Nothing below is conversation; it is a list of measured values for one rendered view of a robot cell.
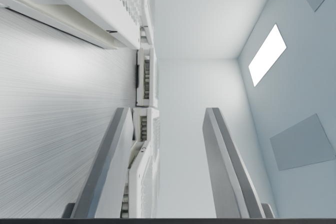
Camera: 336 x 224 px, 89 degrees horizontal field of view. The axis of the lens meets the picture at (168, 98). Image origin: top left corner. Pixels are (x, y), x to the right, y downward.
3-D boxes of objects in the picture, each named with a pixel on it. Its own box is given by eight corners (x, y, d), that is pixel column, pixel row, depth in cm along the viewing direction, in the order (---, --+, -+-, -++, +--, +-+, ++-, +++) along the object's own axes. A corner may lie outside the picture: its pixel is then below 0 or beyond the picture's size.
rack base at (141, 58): (145, 64, 96) (149, 64, 96) (144, 107, 94) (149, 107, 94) (137, 47, 72) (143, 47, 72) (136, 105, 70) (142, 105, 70)
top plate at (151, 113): (152, 109, 87) (156, 109, 87) (152, 158, 85) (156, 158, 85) (146, 107, 63) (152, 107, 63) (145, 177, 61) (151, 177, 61)
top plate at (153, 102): (154, 64, 96) (157, 64, 96) (153, 107, 94) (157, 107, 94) (149, 47, 72) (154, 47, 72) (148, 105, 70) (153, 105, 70)
